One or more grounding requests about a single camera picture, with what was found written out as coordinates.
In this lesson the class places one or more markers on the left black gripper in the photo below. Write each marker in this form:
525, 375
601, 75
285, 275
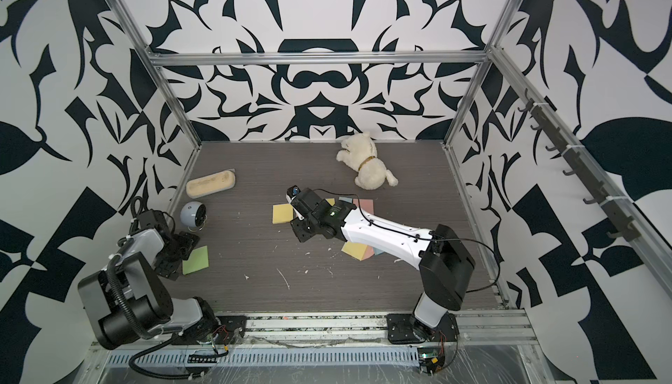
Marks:
171, 268

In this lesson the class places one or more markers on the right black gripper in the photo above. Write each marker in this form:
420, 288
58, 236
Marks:
299, 233

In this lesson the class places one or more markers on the pink memo pad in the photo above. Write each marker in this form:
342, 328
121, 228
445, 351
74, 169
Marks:
366, 205

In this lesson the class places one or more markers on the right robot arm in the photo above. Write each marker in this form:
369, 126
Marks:
441, 258

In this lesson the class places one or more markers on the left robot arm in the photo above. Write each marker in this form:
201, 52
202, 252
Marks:
127, 301

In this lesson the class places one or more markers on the green memo pad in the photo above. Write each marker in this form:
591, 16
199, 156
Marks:
197, 261

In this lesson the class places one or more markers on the grey round speaker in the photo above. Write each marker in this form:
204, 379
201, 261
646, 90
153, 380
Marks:
193, 215

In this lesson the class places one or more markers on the white plush dog toy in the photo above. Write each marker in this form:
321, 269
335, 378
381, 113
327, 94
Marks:
359, 153

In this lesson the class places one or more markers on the small circuit board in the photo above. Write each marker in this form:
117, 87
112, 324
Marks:
431, 359

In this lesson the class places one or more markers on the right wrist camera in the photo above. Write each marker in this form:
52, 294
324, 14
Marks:
292, 193

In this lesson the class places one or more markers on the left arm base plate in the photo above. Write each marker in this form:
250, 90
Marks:
225, 330

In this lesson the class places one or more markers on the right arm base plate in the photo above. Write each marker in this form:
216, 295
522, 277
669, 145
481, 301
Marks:
404, 329

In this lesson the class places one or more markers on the black wall hook rack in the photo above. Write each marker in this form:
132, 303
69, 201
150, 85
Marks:
583, 166

